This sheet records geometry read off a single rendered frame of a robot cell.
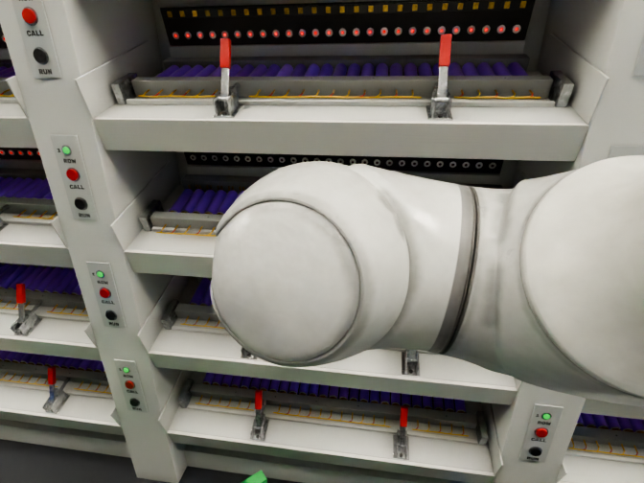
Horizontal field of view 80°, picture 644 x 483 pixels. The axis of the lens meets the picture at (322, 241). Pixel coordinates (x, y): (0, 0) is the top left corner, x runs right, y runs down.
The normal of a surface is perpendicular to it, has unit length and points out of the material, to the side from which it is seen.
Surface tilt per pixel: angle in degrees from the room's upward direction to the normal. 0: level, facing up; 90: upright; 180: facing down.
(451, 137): 107
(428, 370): 17
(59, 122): 90
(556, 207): 43
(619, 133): 90
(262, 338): 93
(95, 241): 90
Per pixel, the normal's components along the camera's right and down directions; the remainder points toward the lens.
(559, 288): -0.73, -0.04
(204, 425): -0.04, -0.76
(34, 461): 0.00, -0.91
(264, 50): -0.14, 0.65
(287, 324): -0.22, 0.31
